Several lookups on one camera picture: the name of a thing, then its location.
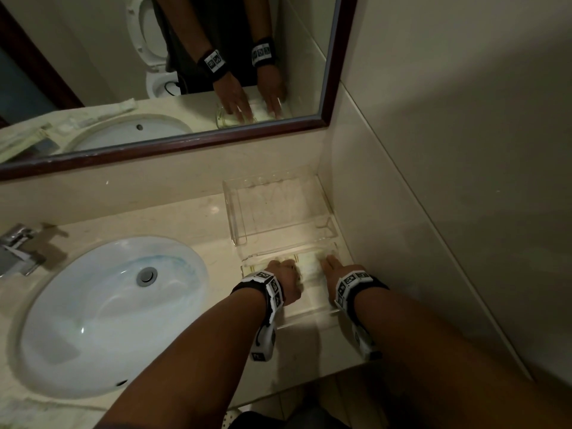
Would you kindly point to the person's right hand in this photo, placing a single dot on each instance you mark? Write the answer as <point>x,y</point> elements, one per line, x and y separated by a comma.
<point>342,274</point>

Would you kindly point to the person's right forearm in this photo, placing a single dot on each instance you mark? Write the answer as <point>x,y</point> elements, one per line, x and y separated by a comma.
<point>447,366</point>

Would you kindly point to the white perforated slipper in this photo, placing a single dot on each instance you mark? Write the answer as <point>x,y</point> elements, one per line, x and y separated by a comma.
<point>232,416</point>

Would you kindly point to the person's left hand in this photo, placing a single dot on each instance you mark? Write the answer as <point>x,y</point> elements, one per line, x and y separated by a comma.
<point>288,281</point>

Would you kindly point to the white sink basin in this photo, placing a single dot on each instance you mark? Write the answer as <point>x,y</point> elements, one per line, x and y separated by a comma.
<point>89,326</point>

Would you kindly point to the bundle of striped toiletry sachets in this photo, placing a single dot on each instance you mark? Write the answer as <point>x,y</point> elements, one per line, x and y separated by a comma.
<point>310,265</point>

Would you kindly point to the dark trousers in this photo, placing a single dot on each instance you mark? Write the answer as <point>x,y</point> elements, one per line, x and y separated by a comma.
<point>290,420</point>

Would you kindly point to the wooden framed mirror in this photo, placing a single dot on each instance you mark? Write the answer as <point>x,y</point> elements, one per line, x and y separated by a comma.
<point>313,53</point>

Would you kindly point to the metal sink drain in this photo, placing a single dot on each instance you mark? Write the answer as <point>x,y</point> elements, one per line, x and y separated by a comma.
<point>146,277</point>

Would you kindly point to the chrome faucet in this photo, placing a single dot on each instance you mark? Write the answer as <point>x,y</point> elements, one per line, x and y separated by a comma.
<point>18,254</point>

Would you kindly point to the person's left forearm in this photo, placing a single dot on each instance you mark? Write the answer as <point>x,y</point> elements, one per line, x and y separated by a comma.
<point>192,366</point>

